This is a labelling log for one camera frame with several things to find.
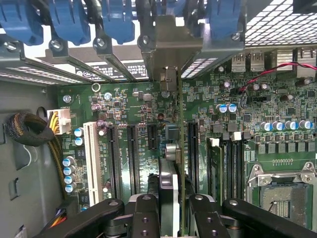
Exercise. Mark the white power connector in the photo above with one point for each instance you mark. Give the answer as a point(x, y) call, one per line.
point(60, 121)

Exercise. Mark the black RAM slot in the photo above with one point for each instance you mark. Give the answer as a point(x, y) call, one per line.
point(227, 168)
point(238, 171)

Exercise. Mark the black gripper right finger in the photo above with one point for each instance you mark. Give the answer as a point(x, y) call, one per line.
point(205, 218)

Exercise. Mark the green motherboard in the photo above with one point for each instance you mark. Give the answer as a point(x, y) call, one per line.
point(138, 104)

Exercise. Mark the long black expansion slot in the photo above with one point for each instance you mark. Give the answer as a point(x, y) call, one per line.
point(113, 161)
point(133, 158)

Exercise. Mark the installed RAM stick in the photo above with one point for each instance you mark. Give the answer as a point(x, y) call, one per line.
point(215, 168)

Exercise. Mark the white PCI expansion slot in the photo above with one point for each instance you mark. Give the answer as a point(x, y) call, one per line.
point(92, 163)

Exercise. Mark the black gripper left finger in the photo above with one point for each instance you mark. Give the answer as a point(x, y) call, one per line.
point(144, 215)

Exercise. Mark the short black expansion slot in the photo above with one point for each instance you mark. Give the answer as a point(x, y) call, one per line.
point(152, 137)

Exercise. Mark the grey open PC case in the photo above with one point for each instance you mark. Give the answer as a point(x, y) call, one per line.
point(218, 48)

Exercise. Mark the CPU socket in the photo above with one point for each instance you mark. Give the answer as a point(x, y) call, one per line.
point(282, 198)

